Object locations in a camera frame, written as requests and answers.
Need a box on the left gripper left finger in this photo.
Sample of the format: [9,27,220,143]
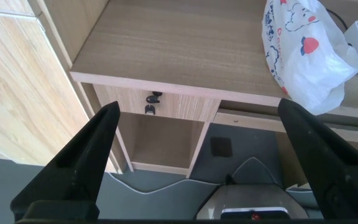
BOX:
[10,100,121,222]

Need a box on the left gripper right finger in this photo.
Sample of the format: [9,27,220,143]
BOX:
[277,98,358,220]

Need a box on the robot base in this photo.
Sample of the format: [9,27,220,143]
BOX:
[193,184,324,220]

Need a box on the white printed plastic bag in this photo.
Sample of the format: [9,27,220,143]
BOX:
[261,0,358,116]

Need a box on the wooden keyboard tray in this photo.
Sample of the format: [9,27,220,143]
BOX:
[212,108,358,146]

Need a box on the wooden drawer with black keys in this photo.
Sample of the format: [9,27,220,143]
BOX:
[92,83,222,123]

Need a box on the wooden counter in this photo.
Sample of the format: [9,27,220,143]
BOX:
[35,0,358,189]

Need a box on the black cable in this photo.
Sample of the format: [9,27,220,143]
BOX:
[325,8,349,31]

